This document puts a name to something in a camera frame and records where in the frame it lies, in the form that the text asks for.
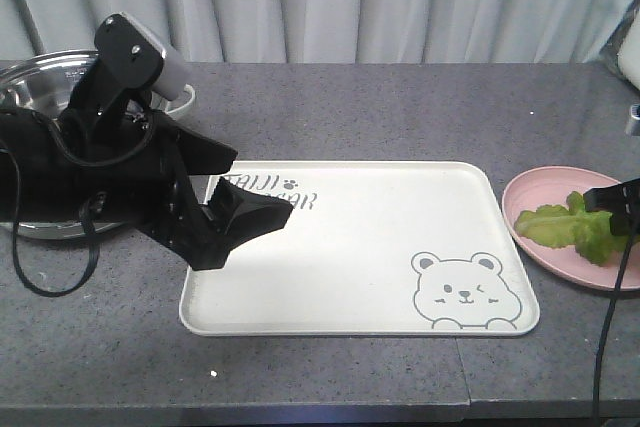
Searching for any cream bear serving tray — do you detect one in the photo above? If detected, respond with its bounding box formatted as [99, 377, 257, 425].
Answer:
[179, 161, 540, 336]

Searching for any green lettuce leaf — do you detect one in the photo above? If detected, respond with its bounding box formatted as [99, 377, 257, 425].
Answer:
[514, 191, 628, 266]

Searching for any black left camera cable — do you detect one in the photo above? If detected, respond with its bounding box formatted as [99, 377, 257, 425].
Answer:
[0, 106, 156, 297]

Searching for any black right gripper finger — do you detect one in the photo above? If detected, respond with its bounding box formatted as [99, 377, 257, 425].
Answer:
[609, 213, 639, 236]
[583, 178, 639, 212]

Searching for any white pleated curtain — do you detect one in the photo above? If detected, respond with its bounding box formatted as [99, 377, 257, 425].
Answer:
[1, 0, 634, 63]

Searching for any black camera cable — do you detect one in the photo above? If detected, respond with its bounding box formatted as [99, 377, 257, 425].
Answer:
[591, 231, 639, 421]
[0, 106, 156, 297]

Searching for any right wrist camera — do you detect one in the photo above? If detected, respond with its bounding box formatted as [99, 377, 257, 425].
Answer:
[625, 104, 640, 136]

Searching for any black right camera cable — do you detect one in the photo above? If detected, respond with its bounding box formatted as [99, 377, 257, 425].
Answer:
[591, 231, 639, 421]

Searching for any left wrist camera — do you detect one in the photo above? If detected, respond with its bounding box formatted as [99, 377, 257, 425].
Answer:
[66, 12, 195, 122]

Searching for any pink round plate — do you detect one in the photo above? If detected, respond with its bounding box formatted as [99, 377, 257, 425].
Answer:
[501, 164, 640, 292]

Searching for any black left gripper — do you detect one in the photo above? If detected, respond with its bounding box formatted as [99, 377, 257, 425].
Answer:
[1, 109, 293, 270]

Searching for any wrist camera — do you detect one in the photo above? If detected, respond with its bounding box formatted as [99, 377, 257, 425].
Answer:
[66, 12, 195, 122]
[625, 104, 640, 136]

